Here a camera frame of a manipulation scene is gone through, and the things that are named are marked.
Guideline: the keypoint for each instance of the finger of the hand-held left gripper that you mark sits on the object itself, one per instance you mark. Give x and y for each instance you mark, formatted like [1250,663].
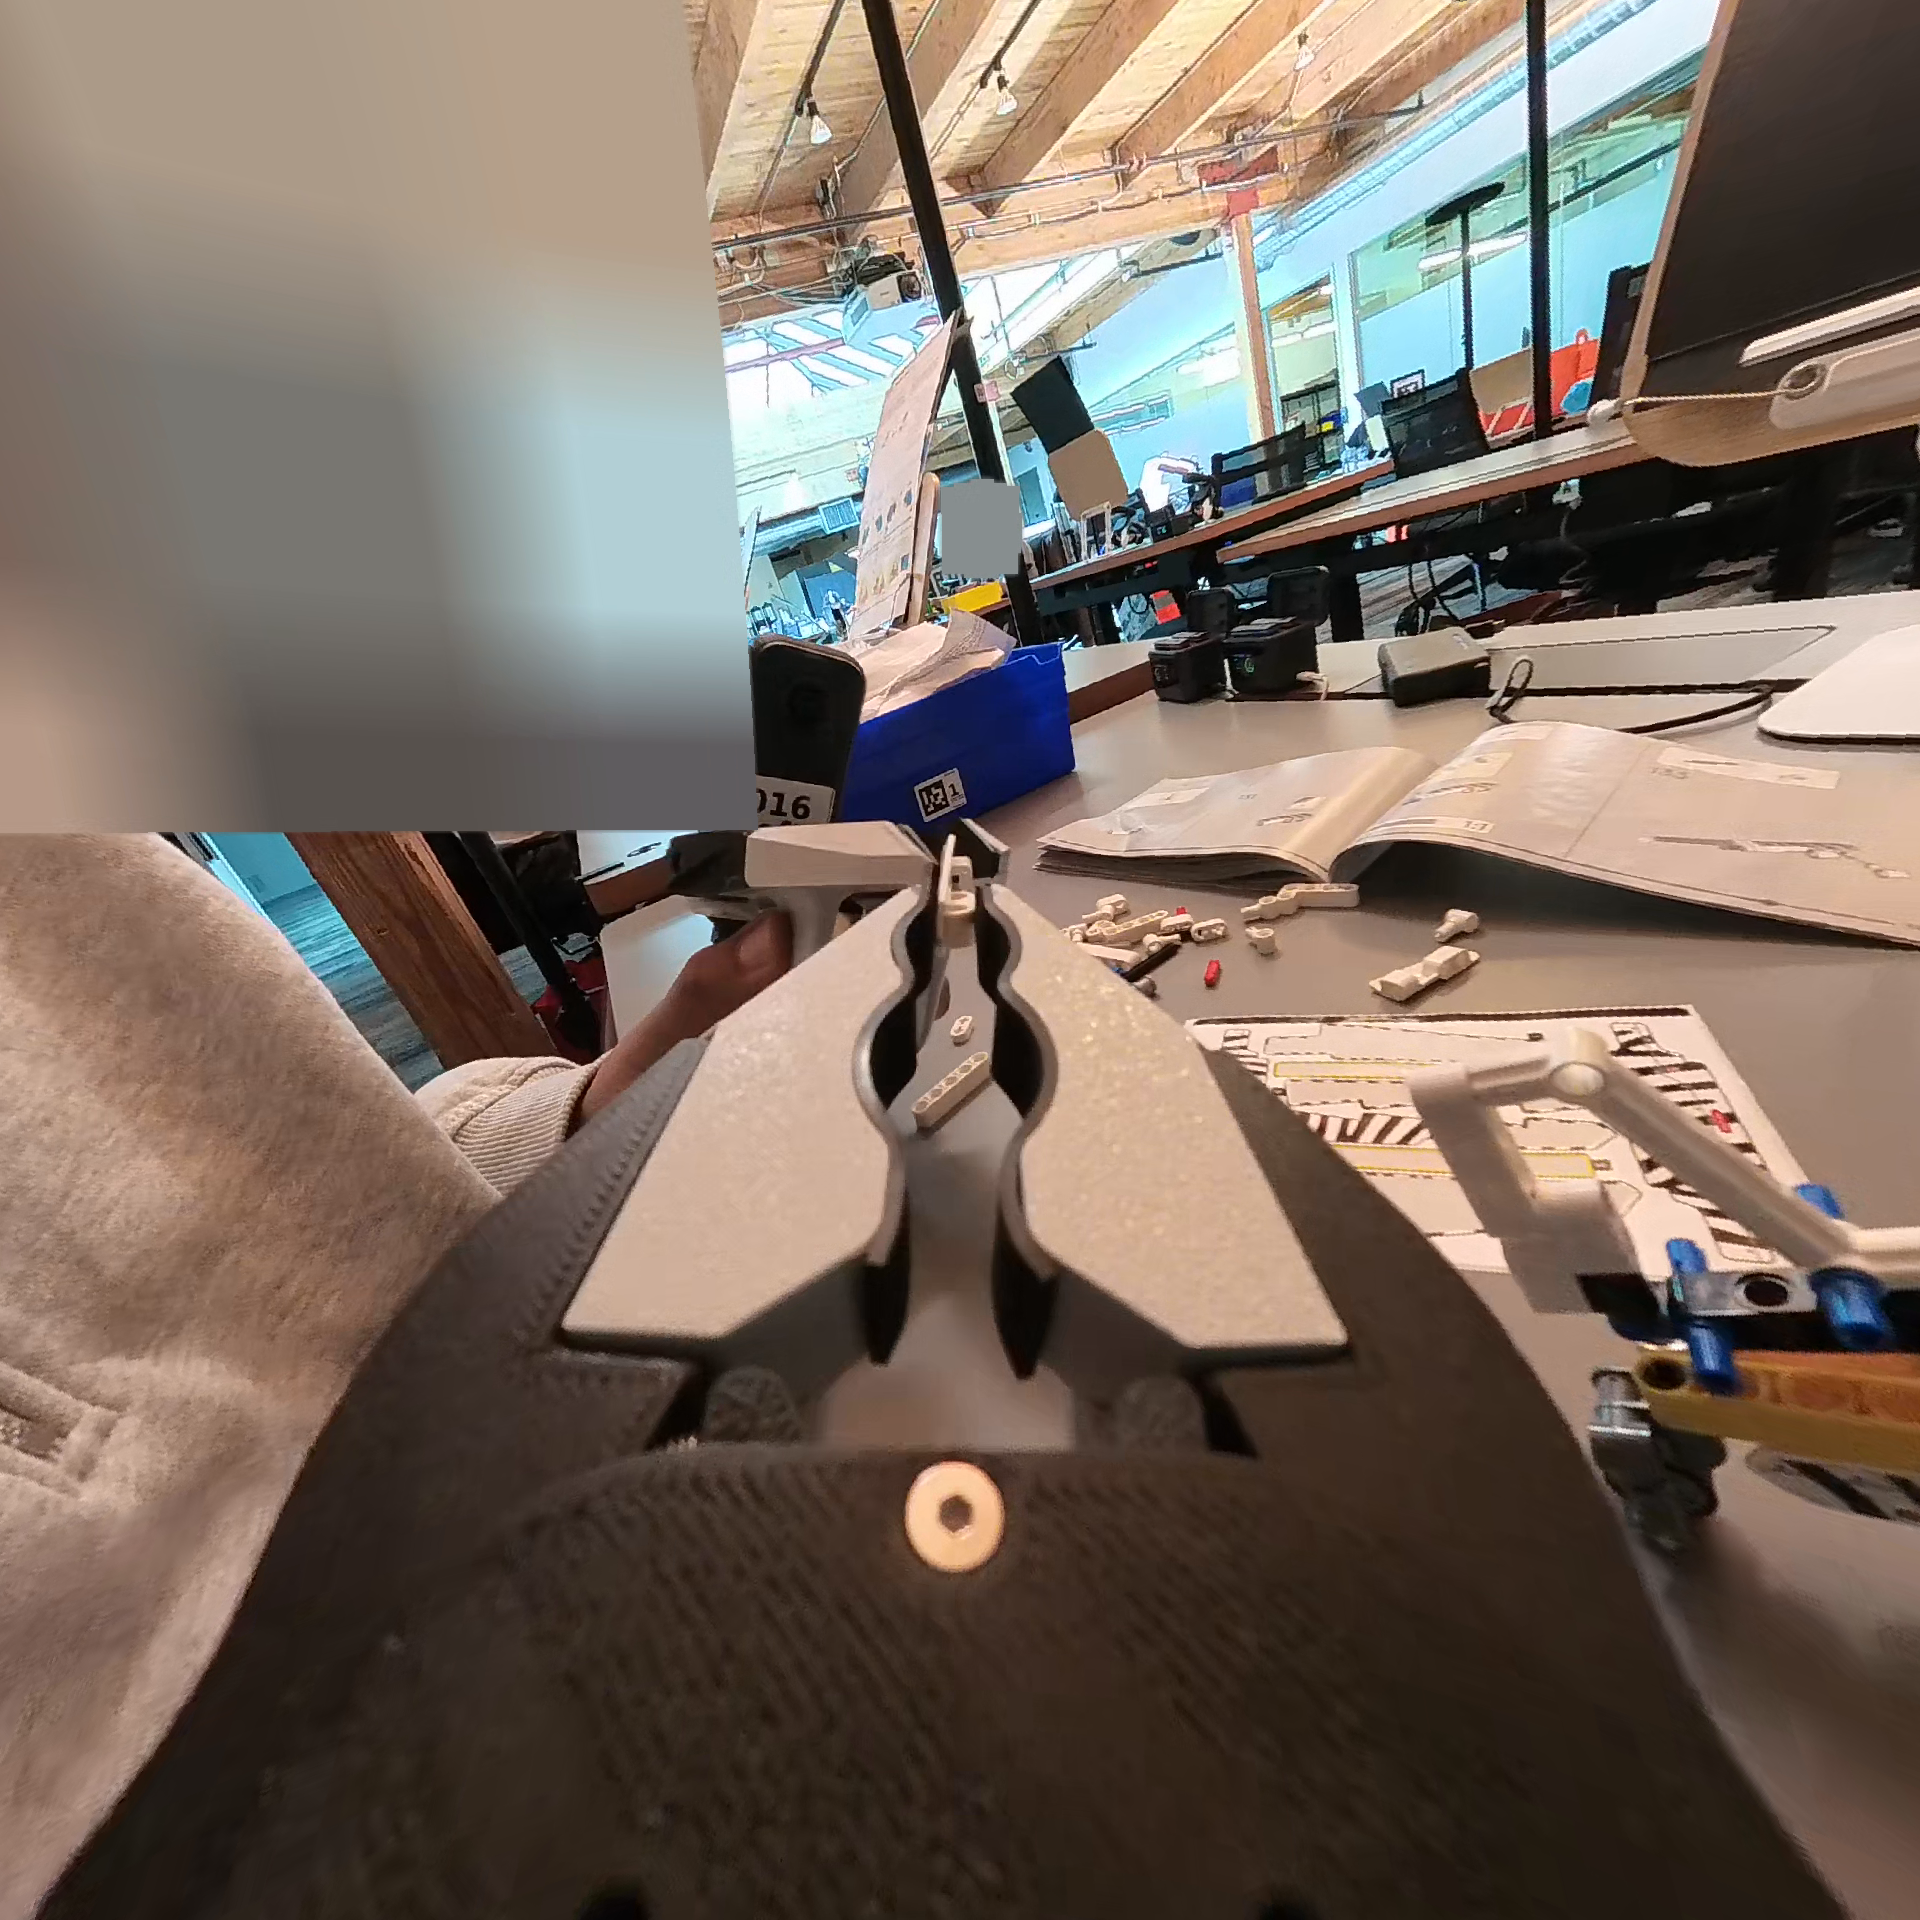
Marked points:
[839,858]
[979,852]

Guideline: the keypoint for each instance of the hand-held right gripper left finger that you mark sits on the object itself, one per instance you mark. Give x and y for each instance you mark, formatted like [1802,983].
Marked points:
[734,1200]

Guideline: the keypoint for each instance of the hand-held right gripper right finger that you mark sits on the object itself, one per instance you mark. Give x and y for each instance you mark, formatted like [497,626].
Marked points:
[1184,1200]

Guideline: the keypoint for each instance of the tapered white lego panel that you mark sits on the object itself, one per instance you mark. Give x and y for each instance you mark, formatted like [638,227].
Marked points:
[952,884]

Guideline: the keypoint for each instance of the zebra striped sticker sheet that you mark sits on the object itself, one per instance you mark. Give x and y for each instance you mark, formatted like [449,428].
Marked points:
[1350,1079]

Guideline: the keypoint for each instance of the person's left forearm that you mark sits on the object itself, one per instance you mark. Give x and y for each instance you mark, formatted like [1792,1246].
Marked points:
[523,1102]

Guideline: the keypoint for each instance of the straight white lego beam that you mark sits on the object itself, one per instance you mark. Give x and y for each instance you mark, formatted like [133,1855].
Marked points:
[954,1090]

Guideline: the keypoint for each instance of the white angled lego beam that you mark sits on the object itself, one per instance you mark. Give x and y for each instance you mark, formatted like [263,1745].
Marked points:
[1305,902]

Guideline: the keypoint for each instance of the white lego panel with hole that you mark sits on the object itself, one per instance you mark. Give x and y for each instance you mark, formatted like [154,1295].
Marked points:
[1424,972]

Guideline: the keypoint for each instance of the lego airplane model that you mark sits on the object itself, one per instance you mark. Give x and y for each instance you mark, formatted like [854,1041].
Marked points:
[1517,1171]

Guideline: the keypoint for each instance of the lego instruction booklet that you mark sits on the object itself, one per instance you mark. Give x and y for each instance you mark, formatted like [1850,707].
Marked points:
[1576,809]

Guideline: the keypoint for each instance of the person's left hand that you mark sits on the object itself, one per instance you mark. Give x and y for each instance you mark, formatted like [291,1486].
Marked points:
[727,983]

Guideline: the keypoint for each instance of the blue plastic bin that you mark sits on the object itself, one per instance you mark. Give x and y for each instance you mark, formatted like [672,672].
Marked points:
[991,735]

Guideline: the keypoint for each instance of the cardboard display board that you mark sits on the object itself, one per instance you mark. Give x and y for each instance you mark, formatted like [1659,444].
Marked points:
[909,480]

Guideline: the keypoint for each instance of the black charging dock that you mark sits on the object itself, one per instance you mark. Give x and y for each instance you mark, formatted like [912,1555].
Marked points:
[1277,662]
[1189,667]

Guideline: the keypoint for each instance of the black box device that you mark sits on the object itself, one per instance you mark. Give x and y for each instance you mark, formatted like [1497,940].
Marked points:
[1210,609]
[1299,593]

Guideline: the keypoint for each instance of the black floor lamp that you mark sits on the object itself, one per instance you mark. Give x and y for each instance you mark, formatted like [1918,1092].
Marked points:
[937,270]
[1469,270]

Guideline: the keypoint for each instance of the black power adapter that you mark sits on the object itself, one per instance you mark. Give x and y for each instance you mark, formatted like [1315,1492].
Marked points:
[1434,667]

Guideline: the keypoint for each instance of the long office desks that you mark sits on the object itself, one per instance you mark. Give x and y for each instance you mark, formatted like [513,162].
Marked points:
[1350,510]

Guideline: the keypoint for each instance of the person's grey hoodie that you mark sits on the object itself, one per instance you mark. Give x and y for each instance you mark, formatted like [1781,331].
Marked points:
[195,1275]

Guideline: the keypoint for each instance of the computer monitor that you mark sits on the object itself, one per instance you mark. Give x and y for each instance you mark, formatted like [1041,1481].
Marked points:
[1800,182]

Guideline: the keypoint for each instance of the wooden post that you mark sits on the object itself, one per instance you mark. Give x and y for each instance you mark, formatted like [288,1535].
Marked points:
[422,944]

